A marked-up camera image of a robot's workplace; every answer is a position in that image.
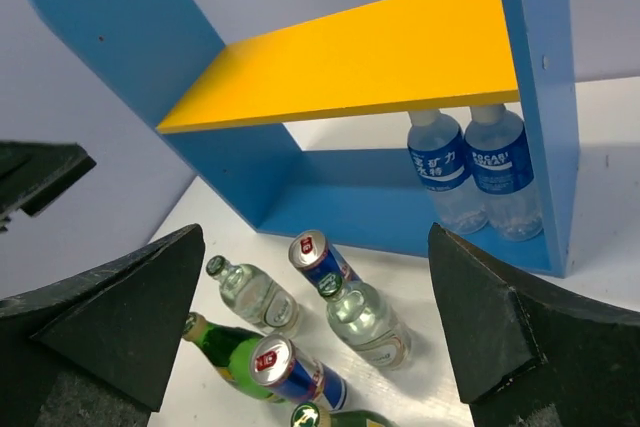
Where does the front Red Bull can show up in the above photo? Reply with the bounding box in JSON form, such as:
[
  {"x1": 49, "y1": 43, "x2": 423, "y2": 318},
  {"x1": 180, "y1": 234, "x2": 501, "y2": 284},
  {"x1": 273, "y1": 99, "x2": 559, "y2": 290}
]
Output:
[{"x1": 249, "y1": 334, "x2": 348, "y2": 411}]

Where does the green Perrier bottle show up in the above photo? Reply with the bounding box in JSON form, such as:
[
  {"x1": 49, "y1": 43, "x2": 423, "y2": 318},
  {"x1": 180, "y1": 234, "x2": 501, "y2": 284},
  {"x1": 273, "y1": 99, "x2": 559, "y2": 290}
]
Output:
[
  {"x1": 182, "y1": 312, "x2": 285, "y2": 404},
  {"x1": 289, "y1": 402, "x2": 396, "y2": 427}
]

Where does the right clear Chang bottle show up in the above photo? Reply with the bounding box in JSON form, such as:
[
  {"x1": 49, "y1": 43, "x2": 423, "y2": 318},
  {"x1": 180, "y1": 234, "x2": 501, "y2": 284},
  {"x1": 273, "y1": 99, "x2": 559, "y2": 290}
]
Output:
[{"x1": 317, "y1": 273, "x2": 412, "y2": 370}]

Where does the left clear Chang bottle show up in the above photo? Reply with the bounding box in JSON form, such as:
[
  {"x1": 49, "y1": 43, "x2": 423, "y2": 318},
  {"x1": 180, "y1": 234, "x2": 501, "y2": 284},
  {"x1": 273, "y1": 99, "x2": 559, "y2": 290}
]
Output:
[{"x1": 205, "y1": 255, "x2": 302, "y2": 337}]

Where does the red bull can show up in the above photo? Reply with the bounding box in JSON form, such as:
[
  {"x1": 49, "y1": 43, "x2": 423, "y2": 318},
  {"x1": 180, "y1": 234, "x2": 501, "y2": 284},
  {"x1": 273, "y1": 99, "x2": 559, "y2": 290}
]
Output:
[
  {"x1": 249, "y1": 334, "x2": 348, "y2": 411},
  {"x1": 288, "y1": 230, "x2": 361, "y2": 289}
]

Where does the rear Red Bull can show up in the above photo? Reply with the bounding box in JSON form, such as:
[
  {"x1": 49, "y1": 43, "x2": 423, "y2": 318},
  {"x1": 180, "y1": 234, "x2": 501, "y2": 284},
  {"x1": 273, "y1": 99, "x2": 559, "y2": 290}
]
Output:
[{"x1": 288, "y1": 230, "x2": 361, "y2": 289}]

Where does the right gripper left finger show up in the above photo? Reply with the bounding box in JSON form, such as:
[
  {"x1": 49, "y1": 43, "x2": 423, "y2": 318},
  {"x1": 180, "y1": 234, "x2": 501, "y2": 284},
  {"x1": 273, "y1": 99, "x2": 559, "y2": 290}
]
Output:
[{"x1": 1, "y1": 224, "x2": 205, "y2": 426}]

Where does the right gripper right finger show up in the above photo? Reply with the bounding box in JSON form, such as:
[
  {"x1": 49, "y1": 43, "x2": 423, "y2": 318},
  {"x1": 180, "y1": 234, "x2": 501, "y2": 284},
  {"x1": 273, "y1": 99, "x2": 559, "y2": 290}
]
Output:
[{"x1": 428, "y1": 224, "x2": 639, "y2": 426}]

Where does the pocari sweat bottle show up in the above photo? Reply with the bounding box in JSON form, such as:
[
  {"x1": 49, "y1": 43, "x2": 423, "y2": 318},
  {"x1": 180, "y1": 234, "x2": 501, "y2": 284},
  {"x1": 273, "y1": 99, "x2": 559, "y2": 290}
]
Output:
[
  {"x1": 407, "y1": 109, "x2": 488, "y2": 235},
  {"x1": 464, "y1": 104, "x2": 543, "y2": 242}
]

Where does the clear chang bottle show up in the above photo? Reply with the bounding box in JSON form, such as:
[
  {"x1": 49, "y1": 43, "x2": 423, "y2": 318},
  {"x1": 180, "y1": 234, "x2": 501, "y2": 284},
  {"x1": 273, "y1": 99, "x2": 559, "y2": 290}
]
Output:
[
  {"x1": 205, "y1": 255, "x2": 302, "y2": 337},
  {"x1": 317, "y1": 273, "x2": 412, "y2": 370}
]

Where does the right Pocari Sweat bottle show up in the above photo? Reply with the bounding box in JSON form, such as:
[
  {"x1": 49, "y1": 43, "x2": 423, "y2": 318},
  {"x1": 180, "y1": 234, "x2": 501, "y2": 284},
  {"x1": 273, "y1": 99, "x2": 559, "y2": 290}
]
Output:
[{"x1": 464, "y1": 104, "x2": 543, "y2": 242}]

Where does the left Pocari Sweat bottle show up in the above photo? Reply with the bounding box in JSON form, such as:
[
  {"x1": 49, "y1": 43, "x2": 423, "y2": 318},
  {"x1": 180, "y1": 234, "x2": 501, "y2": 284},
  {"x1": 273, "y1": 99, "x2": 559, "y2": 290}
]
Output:
[{"x1": 407, "y1": 109, "x2": 488, "y2": 235}]

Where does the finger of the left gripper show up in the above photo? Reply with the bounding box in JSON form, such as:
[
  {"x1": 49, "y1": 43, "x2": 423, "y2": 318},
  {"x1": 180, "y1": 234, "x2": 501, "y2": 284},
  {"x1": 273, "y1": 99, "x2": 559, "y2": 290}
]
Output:
[{"x1": 1, "y1": 140, "x2": 96, "y2": 232}]

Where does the blue and yellow shelf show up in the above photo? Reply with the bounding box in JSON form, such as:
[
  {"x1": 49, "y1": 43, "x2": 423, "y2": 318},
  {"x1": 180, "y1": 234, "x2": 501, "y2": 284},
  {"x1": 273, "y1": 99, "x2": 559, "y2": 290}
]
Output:
[{"x1": 30, "y1": 0, "x2": 580, "y2": 277}]

